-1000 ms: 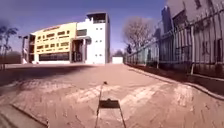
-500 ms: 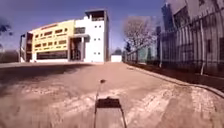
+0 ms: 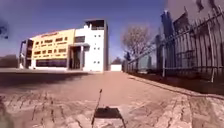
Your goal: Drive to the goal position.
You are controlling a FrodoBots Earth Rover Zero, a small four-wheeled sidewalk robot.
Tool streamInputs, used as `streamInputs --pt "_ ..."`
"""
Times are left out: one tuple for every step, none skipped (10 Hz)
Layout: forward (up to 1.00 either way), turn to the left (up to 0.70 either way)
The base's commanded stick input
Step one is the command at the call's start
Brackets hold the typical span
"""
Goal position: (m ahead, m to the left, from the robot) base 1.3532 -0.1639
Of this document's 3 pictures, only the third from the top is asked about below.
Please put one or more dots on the dark ground strip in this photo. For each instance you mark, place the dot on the dark ground strip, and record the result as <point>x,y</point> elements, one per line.
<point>200,85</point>

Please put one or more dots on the red brick path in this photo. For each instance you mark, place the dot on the red brick path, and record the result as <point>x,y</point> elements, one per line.
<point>110,83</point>

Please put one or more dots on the kerb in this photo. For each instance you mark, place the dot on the kerb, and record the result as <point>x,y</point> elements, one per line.
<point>173,89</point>

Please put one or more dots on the bare tree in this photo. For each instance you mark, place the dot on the bare tree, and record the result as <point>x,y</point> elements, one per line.
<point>136,40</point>

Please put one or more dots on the yellow and white building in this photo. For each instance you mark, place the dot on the yellow and white building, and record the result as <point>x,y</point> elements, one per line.
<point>53,43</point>

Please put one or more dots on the metal railing fence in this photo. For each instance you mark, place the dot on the metal railing fence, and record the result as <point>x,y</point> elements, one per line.
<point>210,53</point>

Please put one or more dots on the grey asphalt road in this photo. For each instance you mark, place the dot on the grey asphalt road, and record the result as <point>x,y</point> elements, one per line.
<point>26,79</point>

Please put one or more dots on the distant dark trees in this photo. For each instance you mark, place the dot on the distant dark trees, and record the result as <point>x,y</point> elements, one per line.
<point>8,61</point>

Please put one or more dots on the tall blue pillar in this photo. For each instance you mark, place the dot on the tall blue pillar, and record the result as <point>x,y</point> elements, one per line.
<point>166,26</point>

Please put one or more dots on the small white building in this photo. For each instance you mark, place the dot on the small white building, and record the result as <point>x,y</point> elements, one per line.
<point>116,68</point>

